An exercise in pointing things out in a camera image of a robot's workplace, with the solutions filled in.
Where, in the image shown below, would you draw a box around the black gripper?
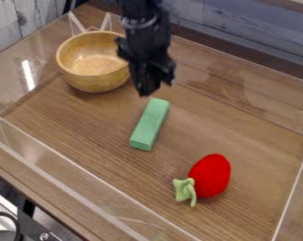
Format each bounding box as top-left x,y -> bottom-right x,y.
114,15 -> 177,98

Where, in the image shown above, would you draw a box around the green rectangular block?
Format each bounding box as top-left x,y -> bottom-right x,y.
129,98 -> 169,151

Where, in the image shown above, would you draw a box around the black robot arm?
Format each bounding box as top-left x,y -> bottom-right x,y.
116,0 -> 176,97

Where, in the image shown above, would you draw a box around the brown wooden bowl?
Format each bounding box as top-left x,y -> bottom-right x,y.
54,31 -> 129,93

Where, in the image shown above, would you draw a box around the clear acrylic tray walls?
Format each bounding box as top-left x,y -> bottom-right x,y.
0,6 -> 303,241

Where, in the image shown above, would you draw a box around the red plush strawberry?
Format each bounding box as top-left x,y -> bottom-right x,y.
172,153 -> 230,207

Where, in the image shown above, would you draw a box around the black table bracket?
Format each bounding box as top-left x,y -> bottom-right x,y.
16,197 -> 76,241

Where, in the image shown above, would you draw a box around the black cable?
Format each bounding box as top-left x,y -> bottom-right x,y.
0,211 -> 25,241

